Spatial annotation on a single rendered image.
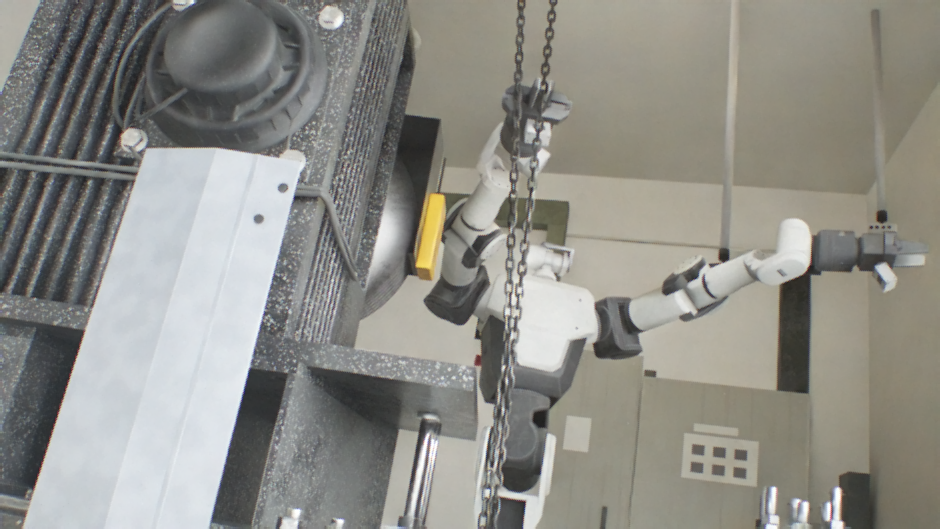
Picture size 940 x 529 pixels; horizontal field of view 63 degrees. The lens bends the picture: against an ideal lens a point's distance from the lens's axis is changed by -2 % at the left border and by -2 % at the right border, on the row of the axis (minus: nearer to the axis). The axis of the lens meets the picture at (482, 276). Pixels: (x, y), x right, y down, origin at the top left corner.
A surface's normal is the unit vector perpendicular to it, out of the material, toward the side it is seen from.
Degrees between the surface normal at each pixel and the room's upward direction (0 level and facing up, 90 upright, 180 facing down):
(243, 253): 90
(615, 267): 90
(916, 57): 180
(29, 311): 90
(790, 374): 90
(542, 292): 81
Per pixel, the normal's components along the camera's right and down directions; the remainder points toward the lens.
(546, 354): 0.19, -0.44
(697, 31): -0.15, 0.93
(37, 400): 0.98, 0.09
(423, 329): -0.16, -0.36
